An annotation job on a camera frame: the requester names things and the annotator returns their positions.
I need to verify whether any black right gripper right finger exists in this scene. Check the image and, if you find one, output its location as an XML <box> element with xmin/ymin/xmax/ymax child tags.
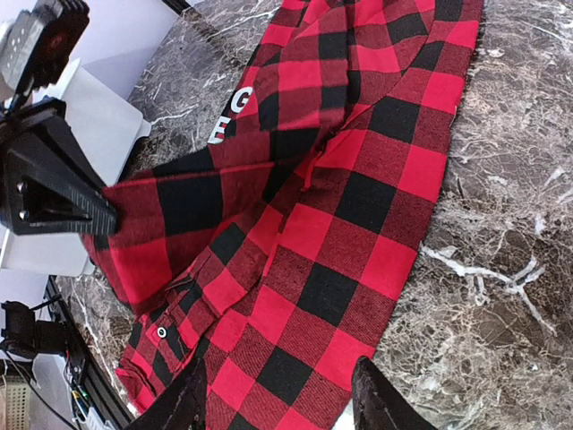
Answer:
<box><xmin>352</xmin><ymin>356</ymin><xmax>436</xmax><ymax>430</ymax></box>

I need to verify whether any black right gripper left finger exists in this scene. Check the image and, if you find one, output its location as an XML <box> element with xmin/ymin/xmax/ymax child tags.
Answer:
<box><xmin>124</xmin><ymin>357</ymin><xmax>208</xmax><ymax>430</ymax></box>

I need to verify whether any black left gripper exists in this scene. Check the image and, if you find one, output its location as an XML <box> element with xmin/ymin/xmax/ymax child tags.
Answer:
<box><xmin>1</xmin><ymin>98</ymin><xmax>118</xmax><ymax>236</ymax></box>

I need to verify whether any red black plaid shirt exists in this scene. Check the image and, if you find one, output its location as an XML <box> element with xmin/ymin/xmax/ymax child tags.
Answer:
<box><xmin>83</xmin><ymin>1</ymin><xmax>483</xmax><ymax>429</ymax></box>

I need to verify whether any white plastic laundry bin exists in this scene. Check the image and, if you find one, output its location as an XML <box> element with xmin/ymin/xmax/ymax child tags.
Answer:
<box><xmin>1</xmin><ymin>59</ymin><xmax>151</xmax><ymax>277</ymax></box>

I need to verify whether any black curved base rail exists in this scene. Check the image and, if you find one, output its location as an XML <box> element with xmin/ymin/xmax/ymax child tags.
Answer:
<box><xmin>44</xmin><ymin>276</ymin><xmax>133</xmax><ymax>429</ymax></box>

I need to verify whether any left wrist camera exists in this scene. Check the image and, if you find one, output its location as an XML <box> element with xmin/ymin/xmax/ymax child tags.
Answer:
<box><xmin>1</xmin><ymin>1</ymin><xmax>90</xmax><ymax>113</ymax></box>

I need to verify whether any black external camera mount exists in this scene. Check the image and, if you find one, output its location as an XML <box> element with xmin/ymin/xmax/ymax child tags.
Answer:
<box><xmin>1</xmin><ymin>301</ymin><xmax>69</xmax><ymax>360</ymax></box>

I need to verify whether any white slotted cable duct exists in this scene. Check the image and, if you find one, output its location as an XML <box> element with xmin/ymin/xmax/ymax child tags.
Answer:
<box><xmin>1</xmin><ymin>375</ymin><xmax>31</xmax><ymax>430</ymax></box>

